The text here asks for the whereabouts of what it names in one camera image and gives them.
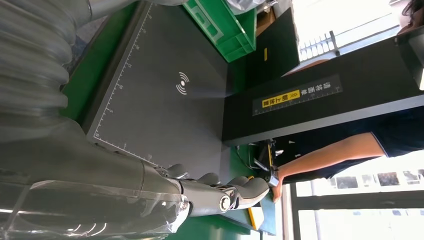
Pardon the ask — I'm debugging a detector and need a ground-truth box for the green conveyor belt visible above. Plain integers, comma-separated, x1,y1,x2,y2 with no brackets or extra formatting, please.
165,214,255,240

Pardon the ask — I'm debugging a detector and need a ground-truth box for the black inbound scanner machine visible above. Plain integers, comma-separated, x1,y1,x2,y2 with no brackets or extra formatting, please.
81,0,424,182

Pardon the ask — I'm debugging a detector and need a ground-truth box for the brown cardboard box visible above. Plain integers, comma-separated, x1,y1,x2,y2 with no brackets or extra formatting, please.
256,8,278,36

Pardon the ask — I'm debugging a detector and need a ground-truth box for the smartphone in yellow case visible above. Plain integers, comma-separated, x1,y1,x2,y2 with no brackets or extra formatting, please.
246,175,267,231

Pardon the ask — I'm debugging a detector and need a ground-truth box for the person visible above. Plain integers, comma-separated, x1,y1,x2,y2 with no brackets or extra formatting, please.
271,0,424,204

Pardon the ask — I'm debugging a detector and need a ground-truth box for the green plastic crate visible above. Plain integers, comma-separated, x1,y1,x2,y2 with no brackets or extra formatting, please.
183,0,258,63

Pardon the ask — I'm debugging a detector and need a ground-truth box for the dark metal window frame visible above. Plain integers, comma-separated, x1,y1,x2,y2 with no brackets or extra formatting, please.
289,183,424,240

